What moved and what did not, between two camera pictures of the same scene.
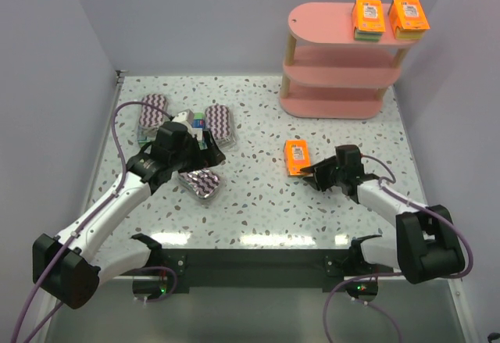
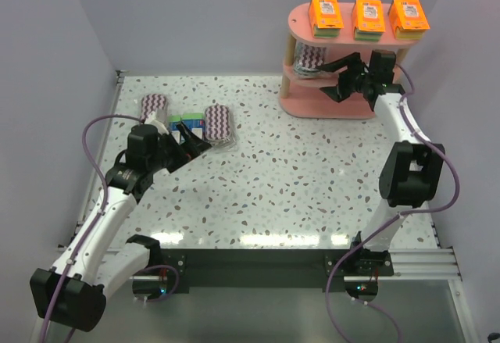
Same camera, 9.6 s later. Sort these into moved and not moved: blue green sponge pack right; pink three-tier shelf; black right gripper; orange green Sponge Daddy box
Moved: orange green Sponge Daddy box; black right gripper
Not moved: blue green sponge pack right; pink three-tier shelf
